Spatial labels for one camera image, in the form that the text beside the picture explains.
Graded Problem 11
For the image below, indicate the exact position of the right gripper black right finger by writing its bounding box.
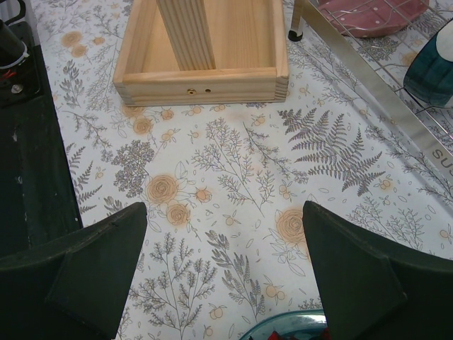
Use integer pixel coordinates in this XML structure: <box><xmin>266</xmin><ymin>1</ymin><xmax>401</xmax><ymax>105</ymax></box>
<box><xmin>303</xmin><ymin>201</ymin><xmax>452</xmax><ymax>339</ymax></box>

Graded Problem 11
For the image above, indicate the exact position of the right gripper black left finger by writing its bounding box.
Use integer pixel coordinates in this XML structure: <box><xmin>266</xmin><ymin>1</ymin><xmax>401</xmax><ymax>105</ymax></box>
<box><xmin>1</xmin><ymin>203</ymin><xmax>147</xmax><ymax>339</ymax></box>

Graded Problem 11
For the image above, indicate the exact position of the teal transparent plastic basin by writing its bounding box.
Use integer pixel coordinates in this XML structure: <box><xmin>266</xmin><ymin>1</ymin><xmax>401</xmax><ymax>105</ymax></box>
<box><xmin>240</xmin><ymin>310</ymin><xmax>327</xmax><ymax>340</ymax></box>

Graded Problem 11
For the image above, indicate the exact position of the red plaid garment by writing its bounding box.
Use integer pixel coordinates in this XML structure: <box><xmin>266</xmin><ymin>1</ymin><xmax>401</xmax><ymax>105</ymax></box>
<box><xmin>268</xmin><ymin>328</ymin><xmax>331</xmax><ymax>340</ymax></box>

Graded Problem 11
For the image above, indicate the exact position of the floral table mat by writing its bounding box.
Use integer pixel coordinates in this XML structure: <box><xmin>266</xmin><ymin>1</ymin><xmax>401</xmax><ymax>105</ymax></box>
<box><xmin>33</xmin><ymin>1</ymin><xmax>452</xmax><ymax>339</ymax></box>

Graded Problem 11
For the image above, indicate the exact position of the stainless steel dish rack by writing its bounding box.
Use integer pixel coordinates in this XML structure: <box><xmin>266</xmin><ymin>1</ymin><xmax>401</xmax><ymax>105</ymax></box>
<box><xmin>288</xmin><ymin>1</ymin><xmax>452</xmax><ymax>181</ymax></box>

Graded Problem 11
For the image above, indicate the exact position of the wooden clothes rack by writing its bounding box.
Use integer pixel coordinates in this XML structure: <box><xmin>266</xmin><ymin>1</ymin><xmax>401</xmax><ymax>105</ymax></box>
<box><xmin>113</xmin><ymin>0</ymin><xmax>289</xmax><ymax>106</ymax></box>

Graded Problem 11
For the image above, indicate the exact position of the pink dotted plate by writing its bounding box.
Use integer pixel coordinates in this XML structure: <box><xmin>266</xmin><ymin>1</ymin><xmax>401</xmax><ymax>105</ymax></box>
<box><xmin>317</xmin><ymin>0</ymin><xmax>429</xmax><ymax>38</ymax></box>

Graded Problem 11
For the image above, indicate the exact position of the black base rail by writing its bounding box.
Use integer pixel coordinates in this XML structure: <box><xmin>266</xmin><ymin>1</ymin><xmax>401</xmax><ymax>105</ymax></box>
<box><xmin>1</xmin><ymin>1</ymin><xmax>81</xmax><ymax>256</ymax></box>

